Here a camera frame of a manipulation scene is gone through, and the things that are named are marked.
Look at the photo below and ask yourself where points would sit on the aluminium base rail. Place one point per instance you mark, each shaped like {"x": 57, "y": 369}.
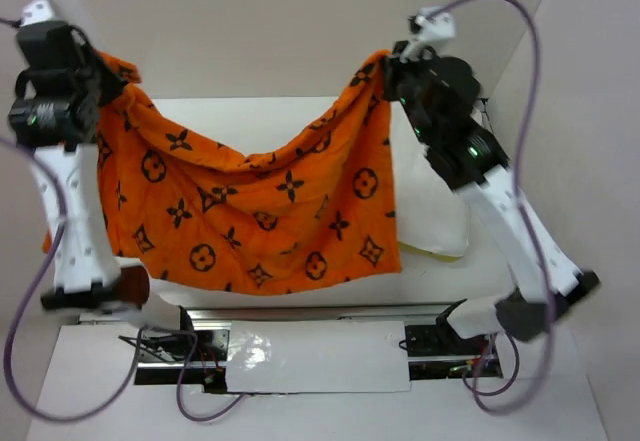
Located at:
{"x": 430, "y": 354}

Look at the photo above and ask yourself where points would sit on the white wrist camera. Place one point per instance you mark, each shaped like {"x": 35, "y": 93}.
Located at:
{"x": 37, "y": 11}
{"x": 429, "y": 27}

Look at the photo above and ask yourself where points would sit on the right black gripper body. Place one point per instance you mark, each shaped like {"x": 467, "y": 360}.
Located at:
{"x": 402, "y": 81}

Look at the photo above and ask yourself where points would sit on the orange patterned pillowcase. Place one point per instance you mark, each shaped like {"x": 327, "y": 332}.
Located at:
{"x": 315, "y": 213}

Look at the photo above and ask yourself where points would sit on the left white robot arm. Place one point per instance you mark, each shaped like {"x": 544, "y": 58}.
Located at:
{"x": 64, "y": 152}

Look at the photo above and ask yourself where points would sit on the white pillow with yellow edge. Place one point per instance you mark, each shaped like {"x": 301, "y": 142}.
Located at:
{"x": 430, "y": 219}

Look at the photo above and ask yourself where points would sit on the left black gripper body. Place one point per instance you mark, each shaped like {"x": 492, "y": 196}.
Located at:
{"x": 94, "y": 76}

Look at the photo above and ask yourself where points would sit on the white cover plate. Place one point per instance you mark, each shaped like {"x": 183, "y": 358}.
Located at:
{"x": 317, "y": 357}

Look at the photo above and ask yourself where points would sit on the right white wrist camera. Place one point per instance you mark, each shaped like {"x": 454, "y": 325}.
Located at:
{"x": 429, "y": 27}

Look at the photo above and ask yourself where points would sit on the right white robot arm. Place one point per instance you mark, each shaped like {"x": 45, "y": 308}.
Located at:
{"x": 546, "y": 283}

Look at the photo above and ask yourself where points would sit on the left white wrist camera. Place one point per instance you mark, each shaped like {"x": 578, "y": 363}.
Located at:
{"x": 37, "y": 11}

